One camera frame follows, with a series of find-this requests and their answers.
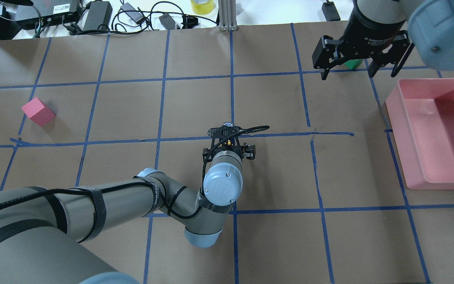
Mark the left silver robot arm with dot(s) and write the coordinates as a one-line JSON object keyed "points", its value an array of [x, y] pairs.
{"points": [[42, 230]]}

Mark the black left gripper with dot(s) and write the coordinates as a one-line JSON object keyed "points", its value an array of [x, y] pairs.
{"points": [[248, 151]]}

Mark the pink foam cube far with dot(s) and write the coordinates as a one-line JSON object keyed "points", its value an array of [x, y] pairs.
{"points": [[38, 112]]}

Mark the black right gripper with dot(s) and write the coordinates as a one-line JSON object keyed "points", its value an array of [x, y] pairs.
{"points": [[371, 27]]}

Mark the green foam cube near bin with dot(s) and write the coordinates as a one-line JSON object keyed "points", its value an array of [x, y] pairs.
{"points": [[353, 64]]}

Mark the yellow tape roll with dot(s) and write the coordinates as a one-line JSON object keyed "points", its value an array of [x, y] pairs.
{"points": [[202, 7]]}

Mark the aluminium frame post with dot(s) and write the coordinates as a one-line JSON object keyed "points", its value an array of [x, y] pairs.
{"points": [[227, 15]]}

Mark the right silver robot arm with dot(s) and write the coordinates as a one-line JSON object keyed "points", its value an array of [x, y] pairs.
{"points": [[386, 31]]}

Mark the pink plastic bin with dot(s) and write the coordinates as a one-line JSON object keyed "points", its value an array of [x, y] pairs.
{"points": [[421, 112]]}

